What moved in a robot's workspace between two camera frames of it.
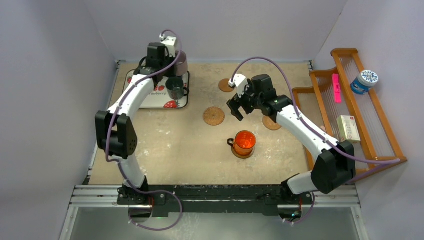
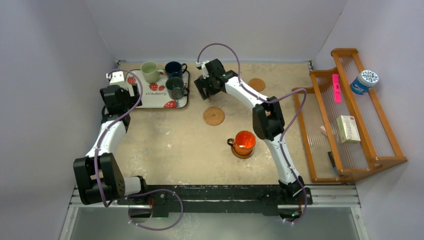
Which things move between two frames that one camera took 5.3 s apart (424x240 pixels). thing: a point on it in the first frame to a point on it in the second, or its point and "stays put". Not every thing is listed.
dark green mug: (175, 88) stays put
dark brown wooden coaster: (243, 157) stays put
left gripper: (171, 73) to (132, 100)
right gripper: (235, 104) to (201, 84)
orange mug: (243, 143) stays put
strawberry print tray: (159, 98) stays put
